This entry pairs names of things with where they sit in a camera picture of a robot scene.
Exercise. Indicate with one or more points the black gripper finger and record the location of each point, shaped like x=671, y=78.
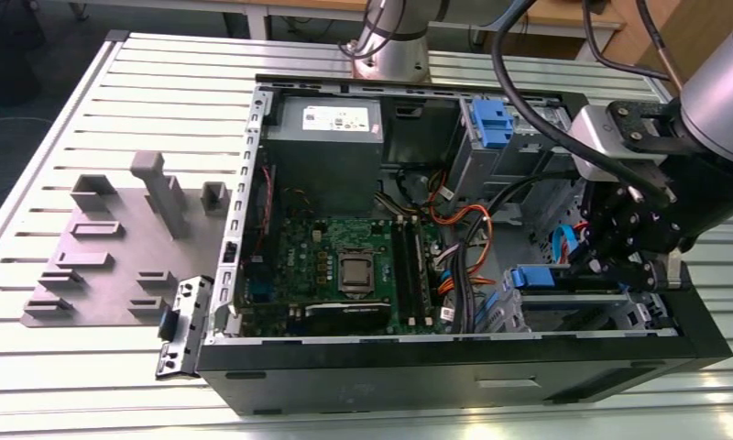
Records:
x=651, y=270
x=613, y=220

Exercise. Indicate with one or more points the hard disk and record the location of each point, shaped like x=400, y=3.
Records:
x=532, y=277

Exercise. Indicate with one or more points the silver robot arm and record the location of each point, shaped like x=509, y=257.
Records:
x=397, y=55

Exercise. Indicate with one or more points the silver disk bay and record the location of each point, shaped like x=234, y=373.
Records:
x=587, y=298

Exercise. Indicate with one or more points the silver metal drive cage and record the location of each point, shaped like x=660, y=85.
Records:
x=495, y=169

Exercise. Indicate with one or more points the black RAM stick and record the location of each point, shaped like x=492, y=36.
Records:
x=420, y=275

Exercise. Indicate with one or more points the brown wooden cabinet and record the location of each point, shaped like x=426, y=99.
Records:
x=703, y=23

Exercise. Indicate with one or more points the green motherboard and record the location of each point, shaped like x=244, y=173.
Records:
x=372, y=234

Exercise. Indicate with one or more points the silver CPU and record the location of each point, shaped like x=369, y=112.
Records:
x=356, y=275

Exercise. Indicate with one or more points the black PC case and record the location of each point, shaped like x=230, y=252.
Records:
x=402, y=380

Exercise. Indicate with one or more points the black graphics card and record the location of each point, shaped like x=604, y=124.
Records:
x=348, y=314

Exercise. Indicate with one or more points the grey power supply unit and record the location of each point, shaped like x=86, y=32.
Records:
x=324, y=174

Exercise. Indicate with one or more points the grey parts rack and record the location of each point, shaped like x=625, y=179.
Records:
x=116, y=247

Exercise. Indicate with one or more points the small silver wrist camera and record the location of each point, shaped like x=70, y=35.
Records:
x=677, y=272

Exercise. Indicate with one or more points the large silver wrist camera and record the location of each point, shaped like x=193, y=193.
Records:
x=592, y=137

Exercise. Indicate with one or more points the blue plastic drive bracket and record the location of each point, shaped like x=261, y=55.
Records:
x=492, y=124

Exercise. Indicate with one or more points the grey card retention bracket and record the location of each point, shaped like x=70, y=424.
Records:
x=185, y=321

